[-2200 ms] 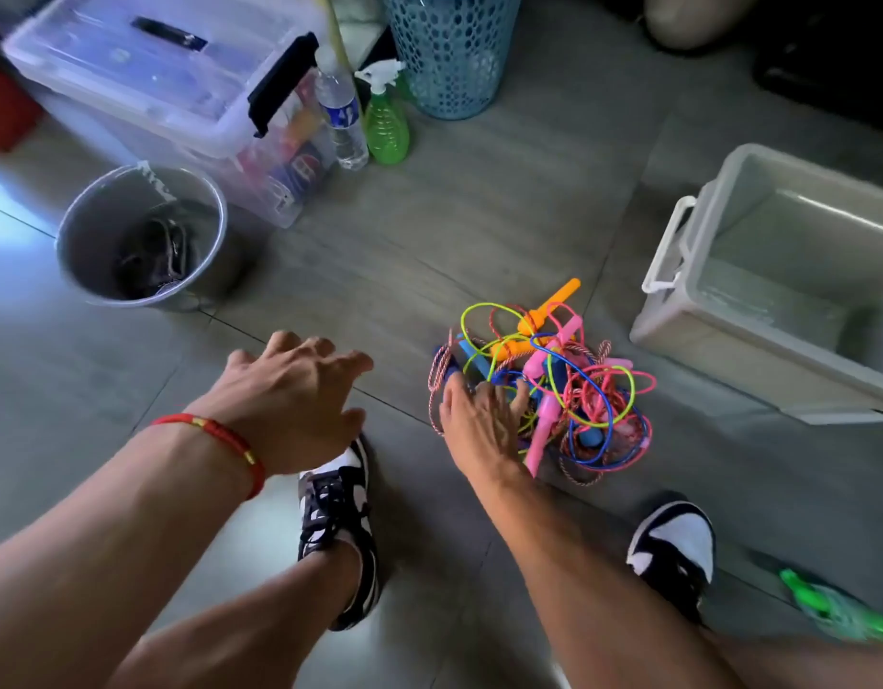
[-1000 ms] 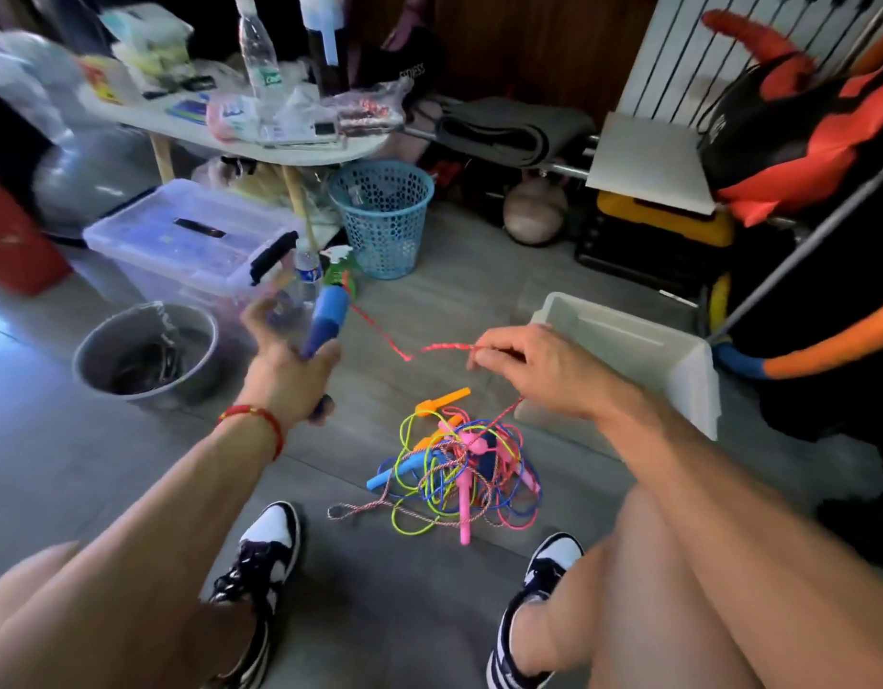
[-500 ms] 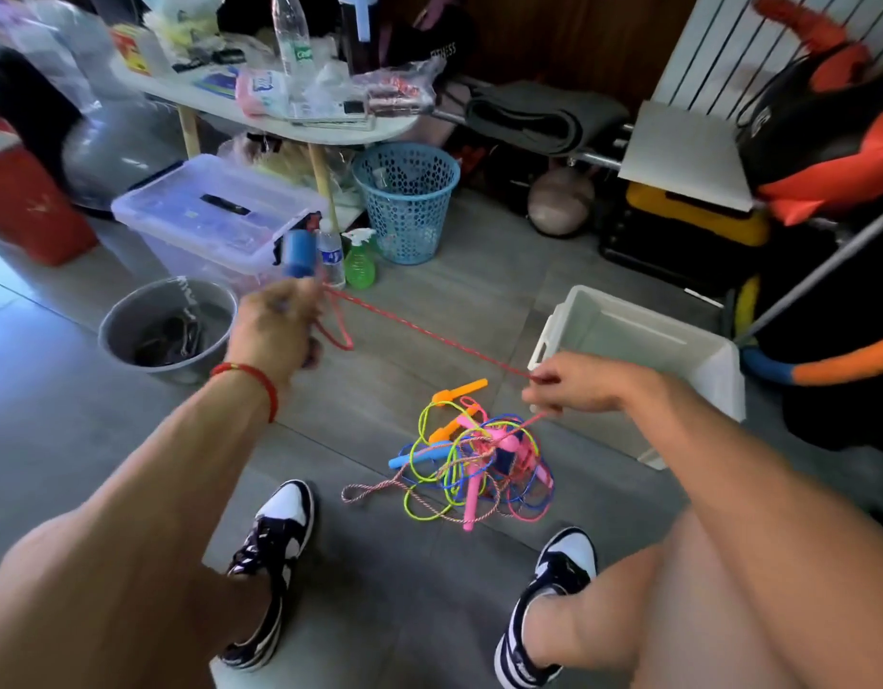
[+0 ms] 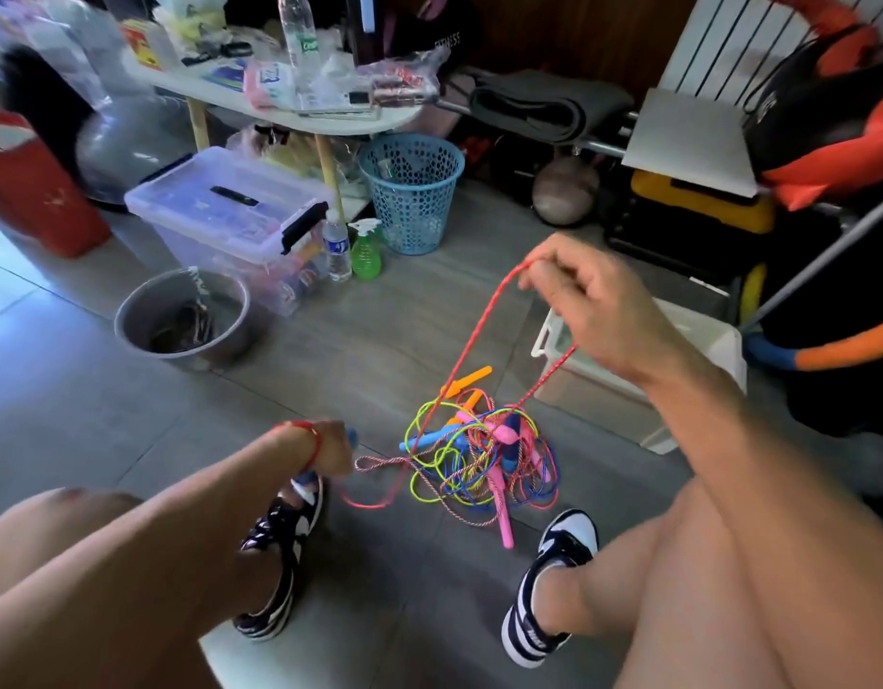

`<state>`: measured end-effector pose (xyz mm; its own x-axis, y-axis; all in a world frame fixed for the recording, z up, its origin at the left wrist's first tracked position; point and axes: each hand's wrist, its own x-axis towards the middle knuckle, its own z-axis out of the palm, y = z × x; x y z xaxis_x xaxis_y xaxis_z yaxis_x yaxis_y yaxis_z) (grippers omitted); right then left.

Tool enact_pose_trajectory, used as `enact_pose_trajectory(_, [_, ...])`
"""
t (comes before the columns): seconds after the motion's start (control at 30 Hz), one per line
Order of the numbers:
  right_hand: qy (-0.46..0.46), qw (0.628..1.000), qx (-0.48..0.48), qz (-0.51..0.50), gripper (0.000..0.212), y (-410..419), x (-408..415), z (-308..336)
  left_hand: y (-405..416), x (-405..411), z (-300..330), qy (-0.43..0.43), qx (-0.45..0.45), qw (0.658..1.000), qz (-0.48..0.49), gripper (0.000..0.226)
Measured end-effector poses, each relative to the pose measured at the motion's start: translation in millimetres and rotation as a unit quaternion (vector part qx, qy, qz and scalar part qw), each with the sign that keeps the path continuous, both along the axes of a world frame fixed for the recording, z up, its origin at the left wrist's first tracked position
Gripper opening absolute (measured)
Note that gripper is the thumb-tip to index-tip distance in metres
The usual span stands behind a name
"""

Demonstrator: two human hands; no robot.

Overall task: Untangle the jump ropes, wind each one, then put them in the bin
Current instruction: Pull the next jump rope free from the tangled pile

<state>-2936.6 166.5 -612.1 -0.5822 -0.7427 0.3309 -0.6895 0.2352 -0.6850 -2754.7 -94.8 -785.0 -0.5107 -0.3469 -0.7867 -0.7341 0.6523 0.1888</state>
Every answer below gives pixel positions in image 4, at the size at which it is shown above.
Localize person's left leg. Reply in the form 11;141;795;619
0;487;292;689

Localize multicoloured hula hoop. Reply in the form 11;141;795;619
743;265;883;374

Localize red string bracelet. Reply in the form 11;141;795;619
283;418;325;475

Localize black white left shoe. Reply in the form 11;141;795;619
233;470;328;643

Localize black white shoe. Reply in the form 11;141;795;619
233;470;328;643
500;507;601;670

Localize person's right forearm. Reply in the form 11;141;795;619
635;341;883;689

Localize white radiator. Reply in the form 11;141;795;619
657;0;831;116

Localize brown ball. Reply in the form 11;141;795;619
531;153;604;228

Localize clear plastic bag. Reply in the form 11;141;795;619
352;47;450;109

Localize white blue tumbler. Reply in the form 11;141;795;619
344;0;383;66

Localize white plastic bag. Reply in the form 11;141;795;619
25;0;120;109

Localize blue jump rope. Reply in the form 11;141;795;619
398;409;561;508

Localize green spray bottle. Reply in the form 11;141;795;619
349;217;386;282

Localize blue mesh plastic basket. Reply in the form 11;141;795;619
356;131;467;258

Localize grey metal basin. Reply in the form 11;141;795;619
114;266;254;373

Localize white round table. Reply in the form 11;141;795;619
125;50;426;224

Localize white green pack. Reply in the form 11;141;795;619
151;0;231;44

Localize small plastic water bottle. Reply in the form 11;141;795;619
322;208;354;284

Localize yellow rope orange handles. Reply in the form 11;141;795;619
407;364;536;528

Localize pink jump rope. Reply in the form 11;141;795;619
338;255;579;551

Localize black white right shoe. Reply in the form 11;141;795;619
500;507;601;670

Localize red bag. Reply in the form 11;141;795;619
0;107;113;261

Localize grey flat board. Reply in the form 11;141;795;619
620;87;766;199

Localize person's right hand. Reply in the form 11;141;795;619
517;232;690;391

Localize large plastic water bottle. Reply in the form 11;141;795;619
278;0;321;73

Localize clear bin with black latches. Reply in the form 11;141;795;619
123;145;332;313

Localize white plastic bin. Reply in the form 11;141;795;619
531;297;749;456

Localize pink white packet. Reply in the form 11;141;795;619
244;56;300;112

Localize black red inflatable toy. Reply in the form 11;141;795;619
743;0;883;212

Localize yellow black case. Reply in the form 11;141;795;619
628;168;777;235

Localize person's leg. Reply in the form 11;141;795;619
534;473;802;689
0;487;292;689

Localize person's left forearm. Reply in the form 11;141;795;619
0;427;323;689

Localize grey folded mat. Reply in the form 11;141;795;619
467;67;637;144

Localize person's left hand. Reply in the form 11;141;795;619
276;418;360;491

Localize person's right leg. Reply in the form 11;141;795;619
534;473;802;689

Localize grey exercise ball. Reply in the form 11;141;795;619
75;93;199;210

